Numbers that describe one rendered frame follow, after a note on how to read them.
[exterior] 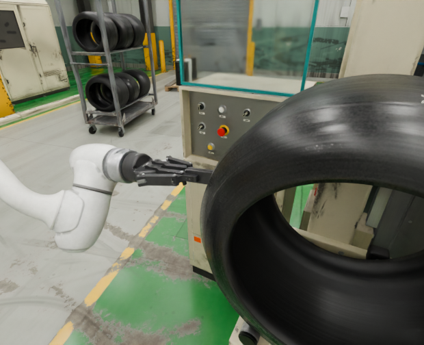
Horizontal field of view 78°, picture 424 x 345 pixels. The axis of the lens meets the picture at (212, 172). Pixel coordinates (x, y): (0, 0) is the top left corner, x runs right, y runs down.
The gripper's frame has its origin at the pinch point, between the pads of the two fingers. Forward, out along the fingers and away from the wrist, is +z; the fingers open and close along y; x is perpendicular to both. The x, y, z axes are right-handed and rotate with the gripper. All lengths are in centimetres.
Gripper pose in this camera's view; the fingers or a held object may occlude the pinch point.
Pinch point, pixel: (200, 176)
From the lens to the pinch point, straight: 57.1
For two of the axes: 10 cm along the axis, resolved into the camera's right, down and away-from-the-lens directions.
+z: 8.8, 1.1, -4.7
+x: 1.2, 8.9, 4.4
